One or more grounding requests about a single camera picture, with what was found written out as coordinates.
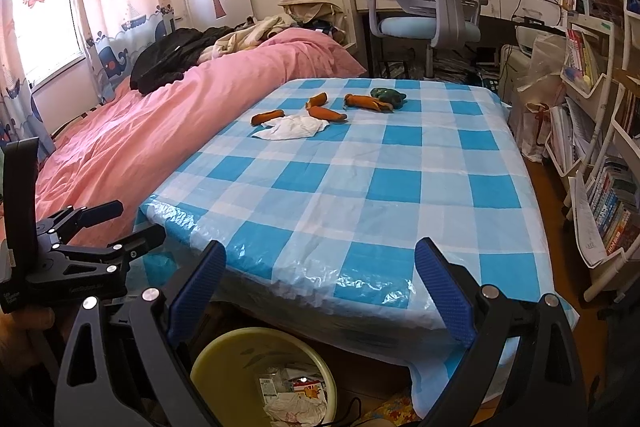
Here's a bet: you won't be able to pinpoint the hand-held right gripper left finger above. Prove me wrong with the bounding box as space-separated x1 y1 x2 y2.
54 239 228 427

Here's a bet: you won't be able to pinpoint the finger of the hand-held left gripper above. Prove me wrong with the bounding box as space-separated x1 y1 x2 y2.
50 224 167 268
37 201 124 248

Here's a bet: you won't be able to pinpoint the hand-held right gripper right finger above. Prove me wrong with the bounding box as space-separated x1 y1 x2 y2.
414 237 588 427

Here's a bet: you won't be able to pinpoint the yellow plastic bin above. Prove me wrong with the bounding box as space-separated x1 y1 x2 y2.
190 327 338 427

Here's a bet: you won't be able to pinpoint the red snack bag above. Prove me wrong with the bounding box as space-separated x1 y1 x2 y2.
292 379 326 403

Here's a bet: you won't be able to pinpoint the white wrapper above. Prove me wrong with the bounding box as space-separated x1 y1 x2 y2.
264 394 326 427

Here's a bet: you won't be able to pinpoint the orange carrot toy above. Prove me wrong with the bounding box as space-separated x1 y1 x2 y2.
251 109 286 126
307 106 349 124

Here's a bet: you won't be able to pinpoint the white tissue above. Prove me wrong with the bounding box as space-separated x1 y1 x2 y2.
251 114 331 142

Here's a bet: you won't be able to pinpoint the dark green wrapper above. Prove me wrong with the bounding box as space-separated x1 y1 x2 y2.
370 87 407 108

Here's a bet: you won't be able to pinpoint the person's left hand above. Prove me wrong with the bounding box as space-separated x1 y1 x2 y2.
0 307 57 378

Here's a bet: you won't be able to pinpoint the pink duvet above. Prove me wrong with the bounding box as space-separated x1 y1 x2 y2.
35 29 368 253

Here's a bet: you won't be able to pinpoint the colourful printed floor mat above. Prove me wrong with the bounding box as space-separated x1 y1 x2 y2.
372 389 426 427

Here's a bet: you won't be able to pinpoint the blue checkered tablecloth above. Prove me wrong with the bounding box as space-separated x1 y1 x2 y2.
137 77 581 408

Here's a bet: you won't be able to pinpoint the white book rack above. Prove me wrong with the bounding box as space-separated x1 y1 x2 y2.
542 14 626 180
565 0 640 303

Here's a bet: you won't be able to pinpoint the black jacket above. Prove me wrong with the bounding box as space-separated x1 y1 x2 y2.
130 27 236 96

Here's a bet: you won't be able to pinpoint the window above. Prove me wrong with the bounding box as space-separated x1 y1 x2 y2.
0 0 86 90

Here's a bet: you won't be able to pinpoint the beige crumpled clothes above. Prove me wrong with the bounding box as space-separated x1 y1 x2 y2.
212 14 301 58

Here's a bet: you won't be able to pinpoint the white drawer cabinet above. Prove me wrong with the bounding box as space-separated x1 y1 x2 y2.
500 44 526 102

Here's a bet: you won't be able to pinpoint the clear plastic bag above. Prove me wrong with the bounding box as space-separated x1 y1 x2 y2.
517 34 568 108

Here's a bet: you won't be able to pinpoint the white printer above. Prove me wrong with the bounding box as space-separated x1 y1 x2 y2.
515 24 566 58

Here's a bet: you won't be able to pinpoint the black cable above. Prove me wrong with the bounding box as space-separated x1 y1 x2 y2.
320 399 381 427

